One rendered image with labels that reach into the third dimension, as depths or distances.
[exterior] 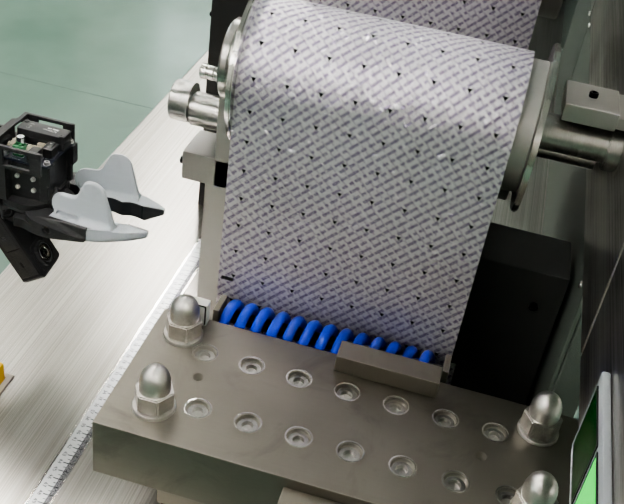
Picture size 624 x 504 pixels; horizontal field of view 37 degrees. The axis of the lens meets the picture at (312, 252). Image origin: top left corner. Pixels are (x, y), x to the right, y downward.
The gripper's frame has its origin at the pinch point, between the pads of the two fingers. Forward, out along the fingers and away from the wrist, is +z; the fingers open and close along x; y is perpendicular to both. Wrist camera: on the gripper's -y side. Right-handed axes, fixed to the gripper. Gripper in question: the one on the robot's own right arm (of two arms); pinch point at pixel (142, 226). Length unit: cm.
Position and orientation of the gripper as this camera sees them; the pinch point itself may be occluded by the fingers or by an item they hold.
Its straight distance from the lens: 91.6
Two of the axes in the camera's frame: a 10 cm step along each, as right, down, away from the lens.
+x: 2.4, -5.2, 8.2
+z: 9.6, 2.5, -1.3
